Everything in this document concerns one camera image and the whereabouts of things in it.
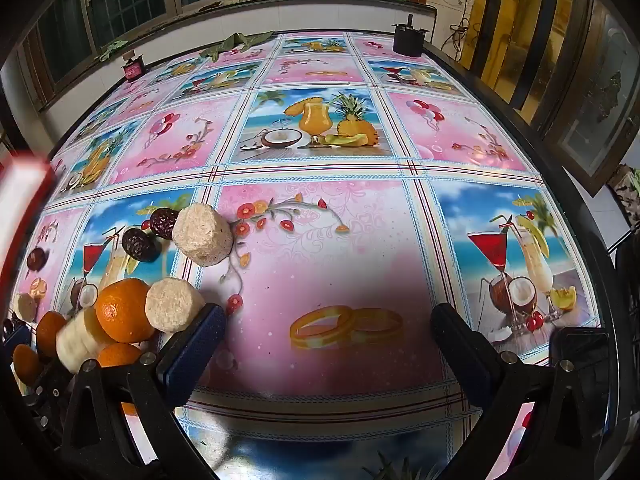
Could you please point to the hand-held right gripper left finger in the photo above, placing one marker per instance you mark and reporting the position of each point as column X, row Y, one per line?
column 200, row 345

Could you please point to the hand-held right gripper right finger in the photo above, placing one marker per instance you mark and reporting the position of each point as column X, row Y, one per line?
column 465, row 360

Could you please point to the dark purple passion fruit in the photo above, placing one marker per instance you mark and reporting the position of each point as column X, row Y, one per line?
column 36, row 258

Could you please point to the small red bottle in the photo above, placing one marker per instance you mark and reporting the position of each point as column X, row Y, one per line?
column 132, row 67

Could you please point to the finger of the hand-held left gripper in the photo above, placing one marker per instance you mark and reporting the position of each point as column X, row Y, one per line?
column 17, row 337
column 45, row 395

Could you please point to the yellow door panels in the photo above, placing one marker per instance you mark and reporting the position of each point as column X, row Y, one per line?
column 525, row 25

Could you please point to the green cloth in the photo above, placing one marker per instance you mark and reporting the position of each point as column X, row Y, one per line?
column 235, row 42

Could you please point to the framed glass panel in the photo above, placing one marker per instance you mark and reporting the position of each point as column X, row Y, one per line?
column 595, row 110

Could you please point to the black box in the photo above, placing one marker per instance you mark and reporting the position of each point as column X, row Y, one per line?
column 410, row 37

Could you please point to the green rag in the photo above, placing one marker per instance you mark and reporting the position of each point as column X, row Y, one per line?
column 112, row 50

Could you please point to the black rimmed table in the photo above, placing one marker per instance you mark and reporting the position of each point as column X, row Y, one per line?
column 575, row 200

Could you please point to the dried red date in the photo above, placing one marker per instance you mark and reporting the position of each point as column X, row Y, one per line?
column 164, row 222
column 140, row 245

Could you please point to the red rimmed white foam tray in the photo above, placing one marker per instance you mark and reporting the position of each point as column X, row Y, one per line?
column 25, row 200

